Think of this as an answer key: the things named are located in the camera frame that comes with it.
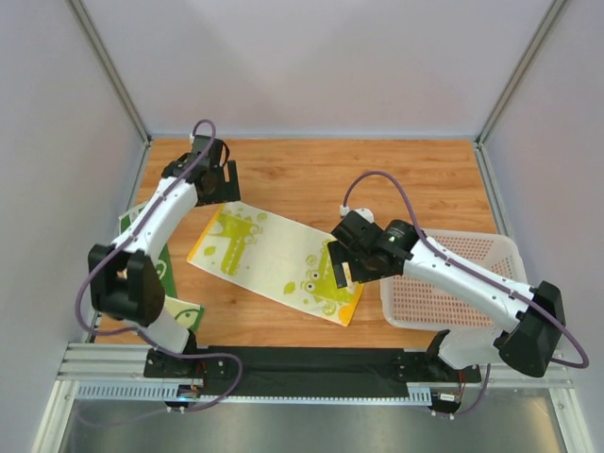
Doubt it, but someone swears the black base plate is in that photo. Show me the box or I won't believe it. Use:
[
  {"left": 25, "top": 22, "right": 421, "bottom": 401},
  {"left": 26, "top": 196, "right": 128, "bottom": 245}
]
[{"left": 143, "top": 346, "right": 480, "bottom": 397}]

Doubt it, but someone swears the white plastic basket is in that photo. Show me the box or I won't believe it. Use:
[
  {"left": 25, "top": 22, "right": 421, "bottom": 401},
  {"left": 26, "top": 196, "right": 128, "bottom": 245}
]
[{"left": 380, "top": 228, "right": 527, "bottom": 331}]

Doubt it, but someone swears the right aluminium frame post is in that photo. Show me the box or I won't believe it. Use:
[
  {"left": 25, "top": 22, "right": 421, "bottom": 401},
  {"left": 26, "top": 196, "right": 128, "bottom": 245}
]
[{"left": 475, "top": 0, "right": 571, "bottom": 149}]

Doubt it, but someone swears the aluminium frame post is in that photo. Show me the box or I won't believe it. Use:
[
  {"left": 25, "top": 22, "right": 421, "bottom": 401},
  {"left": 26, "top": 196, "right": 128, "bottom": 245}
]
[
  {"left": 475, "top": 0, "right": 571, "bottom": 149},
  {"left": 65, "top": 0, "right": 152, "bottom": 146}
]

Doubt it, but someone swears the green patterned towel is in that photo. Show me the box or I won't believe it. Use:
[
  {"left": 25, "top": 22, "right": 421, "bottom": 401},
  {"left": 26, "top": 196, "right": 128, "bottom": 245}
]
[{"left": 118, "top": 203, "right": 205, "bottom": 333}]

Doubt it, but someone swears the cream yellow crocodile towel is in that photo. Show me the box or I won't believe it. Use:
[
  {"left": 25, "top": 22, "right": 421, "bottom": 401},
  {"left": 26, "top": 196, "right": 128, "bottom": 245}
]
[{"left": 187, "top": 202, "right": 362, "bottom": 327}]

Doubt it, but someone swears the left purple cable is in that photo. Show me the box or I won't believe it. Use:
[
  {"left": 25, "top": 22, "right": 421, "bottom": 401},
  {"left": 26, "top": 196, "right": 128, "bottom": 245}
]
[{"left": 75, "top": 118, "right": 244, "bottom": 428}]

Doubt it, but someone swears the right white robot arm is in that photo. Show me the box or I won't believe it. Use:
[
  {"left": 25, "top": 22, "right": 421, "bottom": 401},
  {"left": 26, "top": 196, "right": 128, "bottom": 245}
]
[{"left": 327, "top": 211, "right": 565, "bottom": 378}]

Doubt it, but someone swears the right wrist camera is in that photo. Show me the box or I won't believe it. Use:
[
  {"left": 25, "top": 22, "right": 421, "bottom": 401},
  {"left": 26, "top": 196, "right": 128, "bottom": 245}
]
[{"left": 339, "top": 204, "right": 375, "bottom": 223}]

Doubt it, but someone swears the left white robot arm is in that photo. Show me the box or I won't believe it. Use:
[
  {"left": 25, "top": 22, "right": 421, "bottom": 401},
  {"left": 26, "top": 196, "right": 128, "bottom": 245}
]
[{"left": 86, "top": 134, "right": 241, "bottom": 360}]

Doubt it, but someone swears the grey slotted cable duct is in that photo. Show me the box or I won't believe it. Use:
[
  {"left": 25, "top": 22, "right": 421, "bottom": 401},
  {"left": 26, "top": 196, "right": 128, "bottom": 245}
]
[{"left": 75, "top": 382, "right": 432, "bottom": 407}]

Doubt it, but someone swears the aluminium front rail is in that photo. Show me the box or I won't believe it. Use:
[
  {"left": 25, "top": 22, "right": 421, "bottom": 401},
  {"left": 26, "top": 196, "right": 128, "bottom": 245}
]
[{"left": 58, "top": 343, "right": 574, "bottom": 389}]

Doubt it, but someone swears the left aluminium frame post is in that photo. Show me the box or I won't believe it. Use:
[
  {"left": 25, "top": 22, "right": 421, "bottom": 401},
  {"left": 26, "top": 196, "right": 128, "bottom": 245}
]
[{"left": 65, "top": 0, "right": 152, "bottom": 146}]

